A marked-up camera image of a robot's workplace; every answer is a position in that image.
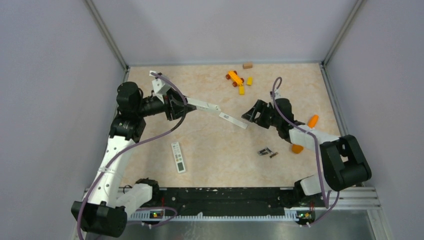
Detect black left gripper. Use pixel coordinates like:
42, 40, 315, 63
135, 86, 196, 121

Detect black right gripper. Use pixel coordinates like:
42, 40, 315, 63
242, 99, 282, 129

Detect white remote control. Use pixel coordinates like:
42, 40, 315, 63
186, 97, 221, 114

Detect white remote battery cover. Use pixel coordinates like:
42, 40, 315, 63
218, 112, 248, 130

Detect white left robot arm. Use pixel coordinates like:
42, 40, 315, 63
71, 79, 196, 240

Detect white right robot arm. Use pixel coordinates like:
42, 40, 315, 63
241, 98, 372, 206

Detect white remote with buttons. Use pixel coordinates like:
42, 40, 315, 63
171, 142, 186, 174

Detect yellow flat brick lower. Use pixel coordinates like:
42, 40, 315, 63
238, 85, 245, 95

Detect yellow flat brick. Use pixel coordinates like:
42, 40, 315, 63
246, 77, 253, 86
238, 85, 245, 95

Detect yellow flat brick upper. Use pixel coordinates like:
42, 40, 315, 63
246, 77, 253, 86

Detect yellow toy brick car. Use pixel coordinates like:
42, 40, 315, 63
225, 70, 244, 88

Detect small wooden block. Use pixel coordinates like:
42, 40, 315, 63
242, 62, 253, 70

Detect orange toy carrot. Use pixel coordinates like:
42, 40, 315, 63
291, 114, 320, 155

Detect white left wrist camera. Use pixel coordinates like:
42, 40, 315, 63
149, 70, 171, 104

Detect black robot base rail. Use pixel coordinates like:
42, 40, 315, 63
139, 185, 327, 221

